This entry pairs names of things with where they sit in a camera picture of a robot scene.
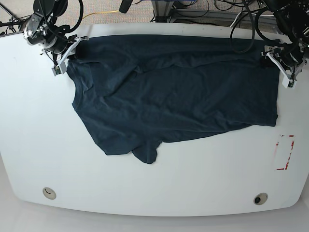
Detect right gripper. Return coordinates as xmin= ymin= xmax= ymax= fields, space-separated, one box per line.
xmin=24 ymin=14 xmax=89 ymax=67

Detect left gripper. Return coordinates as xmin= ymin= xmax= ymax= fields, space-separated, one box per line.
xmin=260 ymin=26 xmax=309 ymax=81

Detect dark blue T-shirt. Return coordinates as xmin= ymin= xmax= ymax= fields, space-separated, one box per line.
xmin=67 ymin=34 xmax=280 ymax=164

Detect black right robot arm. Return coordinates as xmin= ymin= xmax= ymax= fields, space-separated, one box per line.
xmin=24 ymin=0 xmax=89 ymax=76

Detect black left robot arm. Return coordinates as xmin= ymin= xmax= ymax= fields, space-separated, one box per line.
xmin=254 ymin=0 xmax=309 ymax=88

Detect black microphone object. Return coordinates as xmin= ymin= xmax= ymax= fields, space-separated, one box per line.
xmin=119 ymin=0 xmax=133 ymax=14

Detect red tape rectangle marking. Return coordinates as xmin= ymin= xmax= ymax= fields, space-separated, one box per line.
xmin=273 ymin=134 xmax=295 ymax=171

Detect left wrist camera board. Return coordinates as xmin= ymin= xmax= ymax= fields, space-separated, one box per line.
xmin=282 ymin=78 xmax=297 ymax=89

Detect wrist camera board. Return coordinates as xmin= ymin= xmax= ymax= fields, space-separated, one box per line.
xmin=282 ymin=78 xmax=297 ymax=89
xmin=52 ymin=65 xmax=67 ymax=76

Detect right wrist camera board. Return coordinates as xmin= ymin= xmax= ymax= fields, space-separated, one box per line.
xmin=52 ymin=65 xmax=67 ymax=76

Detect yellow cable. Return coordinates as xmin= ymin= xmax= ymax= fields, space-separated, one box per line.
xmin=82 ymin=10 xmax=120 ymax=20

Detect right table cable grommet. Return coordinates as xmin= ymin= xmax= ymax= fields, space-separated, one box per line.
xmin=253 ymin=193 xmax=268 ymax=205

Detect table cable grommet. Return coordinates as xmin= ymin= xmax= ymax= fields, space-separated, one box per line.
xmin=253 ymin=193 xmax=268 ymax=205
xmin=42 ymin=187 xmax=56 ymax=200

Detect left table cable grommet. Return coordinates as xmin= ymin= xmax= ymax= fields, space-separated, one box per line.
xmin=42 ymin=187 xmax=56 ymax=200

